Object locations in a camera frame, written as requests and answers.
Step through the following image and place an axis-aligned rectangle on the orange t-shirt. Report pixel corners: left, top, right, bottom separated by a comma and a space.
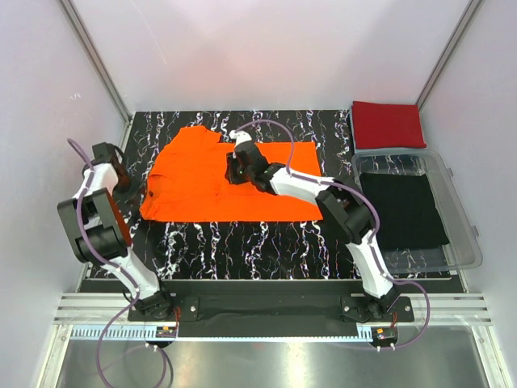
140, 125, 322, 223

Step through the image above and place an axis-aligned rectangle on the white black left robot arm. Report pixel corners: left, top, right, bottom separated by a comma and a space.
57, 138, 174, 320

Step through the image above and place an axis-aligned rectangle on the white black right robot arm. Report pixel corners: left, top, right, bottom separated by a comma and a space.
225, 129, 400, 323

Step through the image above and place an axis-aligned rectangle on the red folded t-shirt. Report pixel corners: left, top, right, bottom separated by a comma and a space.
351, 101, 427, 150

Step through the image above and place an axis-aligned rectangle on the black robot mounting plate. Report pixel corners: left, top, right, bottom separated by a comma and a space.
129, 293, 414, 323

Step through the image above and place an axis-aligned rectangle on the black folded t-shirt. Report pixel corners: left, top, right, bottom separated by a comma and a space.
359, 173, 449, 251

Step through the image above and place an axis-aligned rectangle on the clear plastic bin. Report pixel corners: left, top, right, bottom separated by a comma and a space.
352, 150, 483, 274

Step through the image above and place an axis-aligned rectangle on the left aluminium frame post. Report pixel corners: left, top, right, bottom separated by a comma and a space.
57, 0, 132, 125

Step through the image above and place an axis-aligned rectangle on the aluminium frame post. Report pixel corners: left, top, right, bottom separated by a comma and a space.
415, 0, 485, 112
57, 0, 132, 125

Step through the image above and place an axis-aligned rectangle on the aluminium extrusion rail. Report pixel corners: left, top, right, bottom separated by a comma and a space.
53, 293, 492, 327

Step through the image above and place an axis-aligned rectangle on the slotted cable duct rail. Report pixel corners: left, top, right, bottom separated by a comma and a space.
70, 325, 399, 341

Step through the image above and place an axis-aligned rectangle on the right aluminium frame post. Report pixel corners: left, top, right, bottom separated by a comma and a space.
415, 0, 485, 112

